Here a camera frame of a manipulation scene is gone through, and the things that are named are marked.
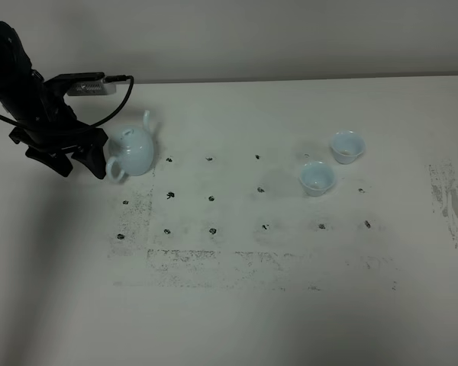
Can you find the light blue teacup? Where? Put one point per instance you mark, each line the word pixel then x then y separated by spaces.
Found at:
pixel 347 146
pixel 316 178

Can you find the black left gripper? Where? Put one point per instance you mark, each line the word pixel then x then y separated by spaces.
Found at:
pixel 53 130

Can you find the far light blue teacup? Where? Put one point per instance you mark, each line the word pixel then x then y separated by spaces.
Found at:
pixel 347 146

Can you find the light blue porcelain teapot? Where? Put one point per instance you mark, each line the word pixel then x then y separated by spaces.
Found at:
pixel 131 150

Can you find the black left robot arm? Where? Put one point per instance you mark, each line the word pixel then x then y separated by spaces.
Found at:
pixel 19 82

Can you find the near light blue teacup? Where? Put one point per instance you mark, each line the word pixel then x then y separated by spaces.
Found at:
pixel 316 178

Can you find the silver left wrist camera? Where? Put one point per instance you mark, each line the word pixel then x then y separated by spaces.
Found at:
pixel 81 84

